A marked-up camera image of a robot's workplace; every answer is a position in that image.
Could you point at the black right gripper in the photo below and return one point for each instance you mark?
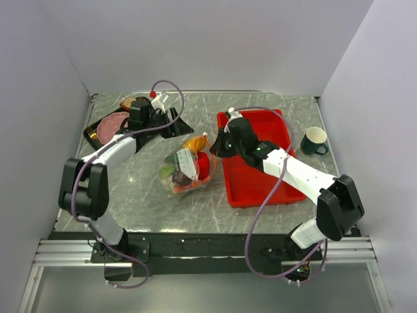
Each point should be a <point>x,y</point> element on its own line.
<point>217,148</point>

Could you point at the red toy bell pepper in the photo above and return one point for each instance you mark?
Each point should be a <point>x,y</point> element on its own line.
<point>203,163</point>

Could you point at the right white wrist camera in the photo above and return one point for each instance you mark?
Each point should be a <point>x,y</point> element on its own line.
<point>232,115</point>

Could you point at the dark green mug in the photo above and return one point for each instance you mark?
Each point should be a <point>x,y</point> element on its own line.
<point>314,142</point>

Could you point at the dark purple toy onion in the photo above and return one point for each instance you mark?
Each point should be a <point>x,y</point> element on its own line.
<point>180,179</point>

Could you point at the toy cauliflower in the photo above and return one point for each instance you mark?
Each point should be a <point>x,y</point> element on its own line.
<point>166,170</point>

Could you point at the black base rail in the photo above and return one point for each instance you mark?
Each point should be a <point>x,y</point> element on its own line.
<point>201,253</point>

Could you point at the clear zip top bag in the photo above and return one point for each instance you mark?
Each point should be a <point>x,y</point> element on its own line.
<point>186,161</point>

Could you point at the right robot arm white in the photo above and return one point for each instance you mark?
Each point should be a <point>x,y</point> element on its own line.
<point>338,203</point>

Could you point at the small orange toy fruit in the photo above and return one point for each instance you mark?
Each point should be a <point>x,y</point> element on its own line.
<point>195,144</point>

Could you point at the pink dotted plate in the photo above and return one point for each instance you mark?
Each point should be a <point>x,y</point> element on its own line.
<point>109,125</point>

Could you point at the brown ceramic cup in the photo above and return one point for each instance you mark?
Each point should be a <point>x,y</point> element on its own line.
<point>127,102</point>

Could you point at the red plastic bin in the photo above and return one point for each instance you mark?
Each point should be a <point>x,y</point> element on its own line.
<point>248,187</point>

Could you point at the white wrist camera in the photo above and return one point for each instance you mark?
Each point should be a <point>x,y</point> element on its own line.
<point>159,99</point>
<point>232,115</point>

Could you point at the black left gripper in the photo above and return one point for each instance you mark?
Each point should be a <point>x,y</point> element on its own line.
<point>179,128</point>

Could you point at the toy watermelon slice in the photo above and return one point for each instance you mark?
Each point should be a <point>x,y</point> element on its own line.
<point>179,189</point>

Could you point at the black serving tray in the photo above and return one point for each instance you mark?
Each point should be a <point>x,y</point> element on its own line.
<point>95,144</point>

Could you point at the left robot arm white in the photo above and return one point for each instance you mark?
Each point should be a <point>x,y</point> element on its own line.
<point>84,191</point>

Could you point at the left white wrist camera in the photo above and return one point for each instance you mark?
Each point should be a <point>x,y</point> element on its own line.
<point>159,99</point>

